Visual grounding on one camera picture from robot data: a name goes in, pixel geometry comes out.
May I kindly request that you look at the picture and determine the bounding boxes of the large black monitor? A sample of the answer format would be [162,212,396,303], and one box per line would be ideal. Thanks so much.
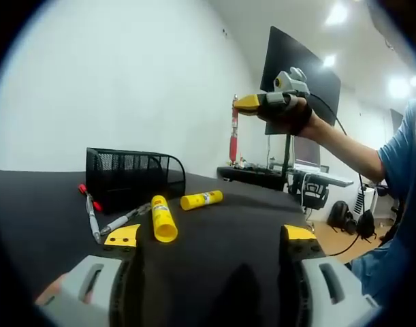
[260,26,342,136]

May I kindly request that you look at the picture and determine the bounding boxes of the white floor appliance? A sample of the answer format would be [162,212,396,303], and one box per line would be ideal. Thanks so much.
[355,187,377,215]

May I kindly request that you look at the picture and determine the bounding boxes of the yellow glue stick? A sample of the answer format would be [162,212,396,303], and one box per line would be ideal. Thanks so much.
[150,194,179,244]
[180,190,224,212]

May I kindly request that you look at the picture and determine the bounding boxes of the office desk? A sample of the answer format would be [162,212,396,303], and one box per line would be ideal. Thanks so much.
[217,166,354,187]

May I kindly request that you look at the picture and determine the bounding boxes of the person's blue trousers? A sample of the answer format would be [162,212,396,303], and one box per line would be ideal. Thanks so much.
[350,245,401,305]

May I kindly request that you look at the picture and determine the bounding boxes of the black office chair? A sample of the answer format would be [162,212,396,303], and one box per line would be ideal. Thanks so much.
[288,173,330,211]

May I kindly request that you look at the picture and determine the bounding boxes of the person's right hand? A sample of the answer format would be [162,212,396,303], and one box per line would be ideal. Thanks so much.
[257,97,313,138]

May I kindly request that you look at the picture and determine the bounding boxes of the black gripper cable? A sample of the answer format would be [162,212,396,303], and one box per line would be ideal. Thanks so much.
[308,93,377,257]

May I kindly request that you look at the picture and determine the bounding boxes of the grey pen red cap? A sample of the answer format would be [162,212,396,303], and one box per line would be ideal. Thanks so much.
[78,183,103,245]

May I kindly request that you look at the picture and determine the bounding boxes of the small computer screen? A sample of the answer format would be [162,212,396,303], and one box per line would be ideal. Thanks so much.
[294,136,321,168]

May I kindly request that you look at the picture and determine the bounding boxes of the monitor stand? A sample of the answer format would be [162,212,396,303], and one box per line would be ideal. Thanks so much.
[282,134,294,171]

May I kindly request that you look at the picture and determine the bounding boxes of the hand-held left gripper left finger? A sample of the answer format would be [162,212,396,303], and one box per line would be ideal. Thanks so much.
[35,223,144,327]

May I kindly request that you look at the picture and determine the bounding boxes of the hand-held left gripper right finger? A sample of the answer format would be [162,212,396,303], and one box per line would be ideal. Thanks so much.
[278,223,381,327]

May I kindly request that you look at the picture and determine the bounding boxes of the person's blue shirt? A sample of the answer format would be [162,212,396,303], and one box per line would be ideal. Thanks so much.
[377,98,416,260]

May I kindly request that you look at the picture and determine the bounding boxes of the black mesh holder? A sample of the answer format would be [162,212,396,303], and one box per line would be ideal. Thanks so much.
[86,147,187,215]

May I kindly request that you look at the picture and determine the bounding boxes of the black table cloth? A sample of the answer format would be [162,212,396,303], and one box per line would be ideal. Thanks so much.
[0,168,327,327]

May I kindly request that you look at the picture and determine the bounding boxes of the black backpack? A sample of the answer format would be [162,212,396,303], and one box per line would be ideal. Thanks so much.
[326,200,358,236]
[356,209,378,243]

